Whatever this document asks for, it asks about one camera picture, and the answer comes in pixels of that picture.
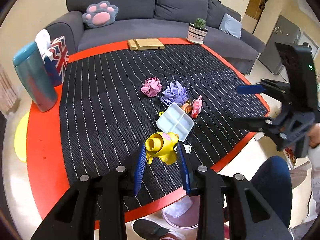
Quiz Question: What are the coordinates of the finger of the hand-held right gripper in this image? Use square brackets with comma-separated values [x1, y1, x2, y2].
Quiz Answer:
[234, 116, 278, 133]
[237, 79, 290, 100]

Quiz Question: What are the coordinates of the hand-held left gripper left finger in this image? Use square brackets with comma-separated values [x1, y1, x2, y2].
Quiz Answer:
[30, 141, 147, 240]

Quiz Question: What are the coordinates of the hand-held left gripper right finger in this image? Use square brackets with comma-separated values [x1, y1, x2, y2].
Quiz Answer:
[176, 141, 294, 240]

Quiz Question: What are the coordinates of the yellow plastic toy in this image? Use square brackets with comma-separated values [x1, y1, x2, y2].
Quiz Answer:
[145, 132, 180, 165]

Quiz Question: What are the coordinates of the pink trash bin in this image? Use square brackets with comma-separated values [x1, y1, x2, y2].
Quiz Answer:
[161, 196, 227, 230]

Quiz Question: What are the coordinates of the purple paper ball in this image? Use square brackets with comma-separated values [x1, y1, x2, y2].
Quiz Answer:
[160, 81, 188, 105]

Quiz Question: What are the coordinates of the pink paper ball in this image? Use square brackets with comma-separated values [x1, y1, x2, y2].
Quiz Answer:
[140, 77, 162, 98]

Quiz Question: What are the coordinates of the person's right hand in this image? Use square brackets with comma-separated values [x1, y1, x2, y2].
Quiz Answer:
[309, 123, 320, 148]

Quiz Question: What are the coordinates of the grey metal cabinet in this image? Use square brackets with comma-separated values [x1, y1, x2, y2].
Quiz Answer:
[259, 15, 302, 75]

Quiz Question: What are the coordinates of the white divided tray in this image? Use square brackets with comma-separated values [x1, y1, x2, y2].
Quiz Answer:
[155, 103, 195, 142]

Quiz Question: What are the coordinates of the pink pig toy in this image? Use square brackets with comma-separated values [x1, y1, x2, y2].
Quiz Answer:
[191, 95, 203, 119]

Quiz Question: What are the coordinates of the black shoe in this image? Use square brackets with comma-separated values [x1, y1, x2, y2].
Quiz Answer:
[132, 219, 172, 240]

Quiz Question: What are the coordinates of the person's leg in jeans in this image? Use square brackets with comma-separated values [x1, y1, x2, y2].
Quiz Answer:
[224, 156, 293, 229]

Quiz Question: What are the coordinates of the light blue cushion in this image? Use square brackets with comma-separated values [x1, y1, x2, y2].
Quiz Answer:
[219, 13, 242, 39]

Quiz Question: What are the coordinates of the cactus in striped pot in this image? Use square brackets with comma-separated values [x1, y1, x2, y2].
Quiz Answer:
[186, 18, 209, 45]

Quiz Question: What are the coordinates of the wooden door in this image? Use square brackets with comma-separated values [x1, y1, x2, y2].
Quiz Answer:
[244, 0, 271, 22]

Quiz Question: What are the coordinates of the wooden phone stand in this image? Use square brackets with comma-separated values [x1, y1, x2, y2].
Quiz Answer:
[127, 38, 165, 52]

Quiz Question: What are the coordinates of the dark grey sofa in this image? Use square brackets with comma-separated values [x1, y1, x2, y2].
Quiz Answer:
[45, 0, 266, 75]

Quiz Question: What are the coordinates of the yellow stool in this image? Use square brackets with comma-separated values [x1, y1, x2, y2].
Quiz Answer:
[14, 112, 30, 163]

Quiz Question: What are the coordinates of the flag print tissue box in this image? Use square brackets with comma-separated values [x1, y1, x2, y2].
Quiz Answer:
[41, 36, 70, 87]

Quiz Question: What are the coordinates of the teal tumbler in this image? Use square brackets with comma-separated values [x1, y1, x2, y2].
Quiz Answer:
[12, 42, 58, 112]

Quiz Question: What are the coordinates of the grey pink paw cushion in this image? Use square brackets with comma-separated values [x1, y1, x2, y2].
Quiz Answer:
[82, 1, 119, 29]

